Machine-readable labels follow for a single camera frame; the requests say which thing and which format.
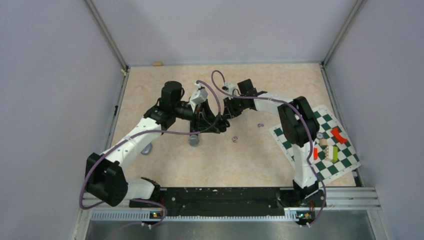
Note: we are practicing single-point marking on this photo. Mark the black microphone grey head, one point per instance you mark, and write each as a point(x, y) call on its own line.
point(193, 140)

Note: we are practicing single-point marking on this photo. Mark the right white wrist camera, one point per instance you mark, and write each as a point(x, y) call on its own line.
point(230, 88)

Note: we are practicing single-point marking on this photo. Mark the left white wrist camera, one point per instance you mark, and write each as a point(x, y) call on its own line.
point(198, 96)

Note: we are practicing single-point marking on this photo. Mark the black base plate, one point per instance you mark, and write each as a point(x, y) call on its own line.
point(234, 201)

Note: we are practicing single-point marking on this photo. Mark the red orange block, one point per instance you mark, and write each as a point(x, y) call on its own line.
point(340, 139)

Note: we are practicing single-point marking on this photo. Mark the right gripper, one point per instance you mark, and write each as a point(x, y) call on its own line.
point(229, 111)

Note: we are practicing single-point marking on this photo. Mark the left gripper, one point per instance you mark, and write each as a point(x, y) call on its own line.
point(203, 118)

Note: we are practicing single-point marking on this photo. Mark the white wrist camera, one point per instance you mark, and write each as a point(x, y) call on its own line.
point(230, 88)
point(198, 96)

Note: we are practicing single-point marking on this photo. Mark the green white chessboard mat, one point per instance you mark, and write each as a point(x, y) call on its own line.
point(347, 156)

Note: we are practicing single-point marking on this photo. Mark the green white toy block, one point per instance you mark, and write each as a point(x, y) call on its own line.
point(331, 153)

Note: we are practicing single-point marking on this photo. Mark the grey purple earbud case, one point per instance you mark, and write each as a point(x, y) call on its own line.
point(147, 150)

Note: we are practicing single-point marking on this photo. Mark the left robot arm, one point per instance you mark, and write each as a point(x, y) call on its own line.
point(104, 173)

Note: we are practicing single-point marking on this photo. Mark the small wooden cork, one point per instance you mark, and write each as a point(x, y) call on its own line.
point(157, 64)

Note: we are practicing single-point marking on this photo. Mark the grey slotted cable duct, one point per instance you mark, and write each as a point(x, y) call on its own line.
point(148, 216)

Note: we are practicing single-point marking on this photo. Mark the aluminium frame rail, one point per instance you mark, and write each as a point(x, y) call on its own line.
point(352, 198)

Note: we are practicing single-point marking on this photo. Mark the small orange block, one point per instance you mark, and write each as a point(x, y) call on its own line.
point(315, 153)

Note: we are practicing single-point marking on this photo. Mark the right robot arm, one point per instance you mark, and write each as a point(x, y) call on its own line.
point(299, 128)

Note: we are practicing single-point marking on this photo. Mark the black earbud charging case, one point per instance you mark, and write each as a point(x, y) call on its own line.
point(223, 124)

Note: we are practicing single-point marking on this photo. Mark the wooden cylinder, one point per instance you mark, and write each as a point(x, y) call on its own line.
point(323, 142)

